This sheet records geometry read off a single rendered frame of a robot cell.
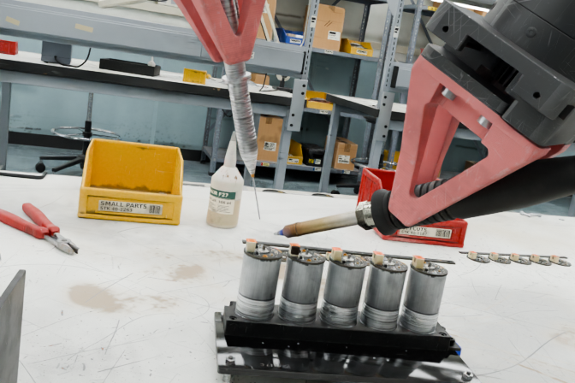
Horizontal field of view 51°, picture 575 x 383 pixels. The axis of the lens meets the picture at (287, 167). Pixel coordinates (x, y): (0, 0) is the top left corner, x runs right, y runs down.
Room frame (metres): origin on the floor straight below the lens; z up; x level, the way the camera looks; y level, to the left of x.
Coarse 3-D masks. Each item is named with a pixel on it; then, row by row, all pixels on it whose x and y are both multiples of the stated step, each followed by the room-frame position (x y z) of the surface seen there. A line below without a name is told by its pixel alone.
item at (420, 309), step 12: (408, 276) 0.39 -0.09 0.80; (420, 276) 0.37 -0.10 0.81; (432, 276) 0.37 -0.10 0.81; (444, 276) 0.38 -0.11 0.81; (408, 288) 0.38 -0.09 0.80; (420, 288) 0.37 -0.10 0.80; (432, 288) 0.37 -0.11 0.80; (408, 300) 0.38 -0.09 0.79; (420, 300) 0.37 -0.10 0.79; (432, 300) 0.37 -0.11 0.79; (408, 312) 0.38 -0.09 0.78; (420, 312) 0.37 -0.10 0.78; (432, 312) 0.37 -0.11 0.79; (408, 324) 0.38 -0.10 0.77; (420, 324) 0.37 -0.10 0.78; (432, 324) 0.37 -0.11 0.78
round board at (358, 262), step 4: (344, 256) 0.38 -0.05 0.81; (352, 256) 0.38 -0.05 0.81; (356, 256) 0.38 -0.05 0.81; (332, 260) 0.37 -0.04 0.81; (344, 260) 0.37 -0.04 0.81; (356, 260) 0.38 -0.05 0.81; (360, 260) 0.37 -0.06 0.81; (364, 260) 0.38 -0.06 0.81; (336, 264) 0.37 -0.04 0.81; (340, 264) 0.36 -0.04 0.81; (344, 264) 0.36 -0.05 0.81; (348, 264) 0.37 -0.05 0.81; (356, 264) 0.37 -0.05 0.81; (360, 264) 0.37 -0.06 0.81; (364, 264) 0.37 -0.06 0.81
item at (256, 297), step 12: (264, 252) 0.36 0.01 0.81; (252, 264) 0.35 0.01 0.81; (264, 264) 0.35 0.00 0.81; (276, 264) 0.36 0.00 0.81; (240, 276) 0.36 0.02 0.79; (252, 276) 0.35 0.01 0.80; (264, 276) 0.35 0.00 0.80; (276, 276) 0.36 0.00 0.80; (240, 288) 0.36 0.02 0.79; (252, 288) 0.35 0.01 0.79; (264, 288) 0.35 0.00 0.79; (276, 288) 0.36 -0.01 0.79; (240, 300) 0.36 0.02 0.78; (252, 300) 0.35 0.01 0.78; (264, 300) 0.35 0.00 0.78; (240, 312) 0.36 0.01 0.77; (252, 312) 0.35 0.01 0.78; (264, 312) 0.35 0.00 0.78
